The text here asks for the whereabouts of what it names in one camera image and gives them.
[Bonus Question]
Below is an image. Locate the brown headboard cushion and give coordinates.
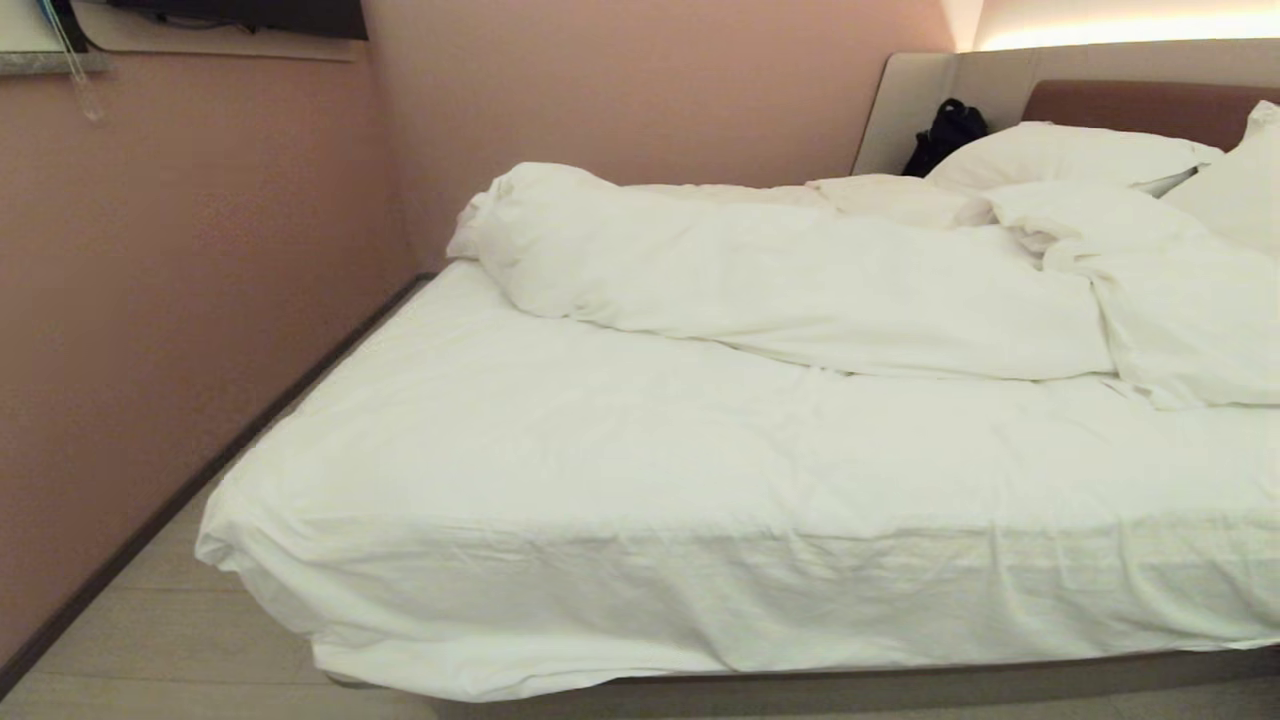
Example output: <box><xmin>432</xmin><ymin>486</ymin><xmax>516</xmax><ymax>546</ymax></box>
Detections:
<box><xmin>1021</xmin><ymin>80</ymin><xmax>1280</xmax><ymax>153</ymax></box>

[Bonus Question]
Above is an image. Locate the bed frame base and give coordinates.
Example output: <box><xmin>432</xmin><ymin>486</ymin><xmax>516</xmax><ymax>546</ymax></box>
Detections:
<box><xmin>330</xmin><ymin>645</ymin><xmax>1280</xmax><ymax>717</ymax></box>

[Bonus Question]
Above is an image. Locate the white rumpled duvet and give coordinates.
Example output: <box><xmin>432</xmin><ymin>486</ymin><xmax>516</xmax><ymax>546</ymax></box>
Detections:
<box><xmin>446</xmin><ymin>162</ymin><xmax>1280</xmax><ymax>410</ymax></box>

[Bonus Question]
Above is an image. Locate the black wall television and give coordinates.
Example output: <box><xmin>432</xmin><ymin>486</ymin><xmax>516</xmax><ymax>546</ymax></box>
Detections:
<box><xmin>108</xmin><ymin>0</ymin><xmax>369</xmax><ymax>42</ymax></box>

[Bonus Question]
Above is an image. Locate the beige padded headboard panel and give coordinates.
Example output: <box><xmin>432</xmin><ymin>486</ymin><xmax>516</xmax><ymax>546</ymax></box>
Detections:
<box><xmin>851</xmin><ymin>38</ymin><xmax>1280</xmax><ymax>177</ymax></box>

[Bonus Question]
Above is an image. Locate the dark skirting board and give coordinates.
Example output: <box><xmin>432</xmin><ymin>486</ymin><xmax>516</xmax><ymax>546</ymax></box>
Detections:
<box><xmin>0</xmin><ymin>272</ymin><xmax>437</xmax><ymax>701</ymax></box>

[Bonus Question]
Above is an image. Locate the clear hanging cable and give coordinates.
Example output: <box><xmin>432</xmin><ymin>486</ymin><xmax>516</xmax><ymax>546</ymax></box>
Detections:
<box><xmin>38</xmin><ymin>0</ymin><xmax>105</xmax><ymax>124</ymax></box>

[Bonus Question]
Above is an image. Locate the black bag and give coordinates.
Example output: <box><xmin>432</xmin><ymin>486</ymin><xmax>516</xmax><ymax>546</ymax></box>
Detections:
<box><xmin>902</xmin><ymin>98</ymin><xmax>990</xmax><ymax>179</ymax></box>

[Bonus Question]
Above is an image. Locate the white pillow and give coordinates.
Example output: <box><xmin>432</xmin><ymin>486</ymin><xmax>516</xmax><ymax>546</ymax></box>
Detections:
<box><xmin>1160</xmin><ymin>100</ymin><xmax>1280</xmax><ymax>259</ymax></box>
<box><xmin>925</xmin><ymin>121</ymin><xmax>1224</xmax><ymax>198</ymax></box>

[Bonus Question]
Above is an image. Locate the white bed sheet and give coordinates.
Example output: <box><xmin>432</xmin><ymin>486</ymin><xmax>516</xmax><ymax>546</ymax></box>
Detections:
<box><xmin>195</xmin><ymin>260</ymin><xmax>1280</xmax><ymax>703</ymax></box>

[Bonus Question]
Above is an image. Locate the grey stone shelf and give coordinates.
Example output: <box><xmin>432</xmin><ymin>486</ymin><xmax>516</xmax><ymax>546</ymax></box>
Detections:
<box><xmin>0</xmin><ymin>50</ymin><xmax>111</xmax><ymax>77</ymax></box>

